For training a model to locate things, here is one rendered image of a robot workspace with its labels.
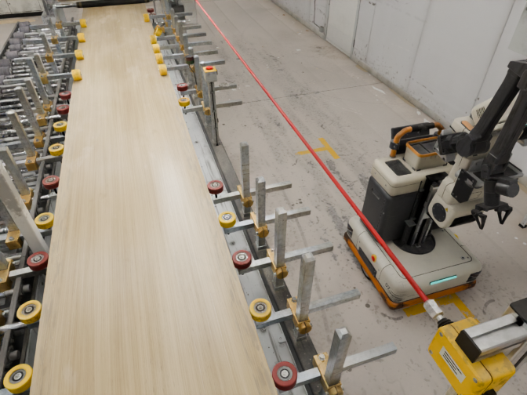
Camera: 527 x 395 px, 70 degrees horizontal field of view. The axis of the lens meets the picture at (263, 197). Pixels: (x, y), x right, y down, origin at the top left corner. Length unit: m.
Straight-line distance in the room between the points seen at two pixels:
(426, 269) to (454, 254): 0.25
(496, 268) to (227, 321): 2.20
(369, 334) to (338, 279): 0.42
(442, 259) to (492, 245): 0.76
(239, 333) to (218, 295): 0.17
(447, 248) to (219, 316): 1.71
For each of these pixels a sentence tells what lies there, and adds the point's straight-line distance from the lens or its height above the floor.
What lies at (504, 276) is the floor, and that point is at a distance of 3.12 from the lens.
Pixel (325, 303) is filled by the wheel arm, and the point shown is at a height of 0.82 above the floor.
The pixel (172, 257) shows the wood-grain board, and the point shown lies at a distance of 1.61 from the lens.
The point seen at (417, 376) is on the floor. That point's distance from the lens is 2.45.
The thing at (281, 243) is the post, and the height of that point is 1.00.
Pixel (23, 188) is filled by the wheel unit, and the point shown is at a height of 0.87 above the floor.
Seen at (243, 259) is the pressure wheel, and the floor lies 0.90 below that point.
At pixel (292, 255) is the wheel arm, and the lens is 1.65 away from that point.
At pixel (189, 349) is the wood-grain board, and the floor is 0.90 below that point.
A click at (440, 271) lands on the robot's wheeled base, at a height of 0.28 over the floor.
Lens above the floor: 2.09
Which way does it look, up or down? 40 degrees down
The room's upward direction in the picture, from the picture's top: straight up
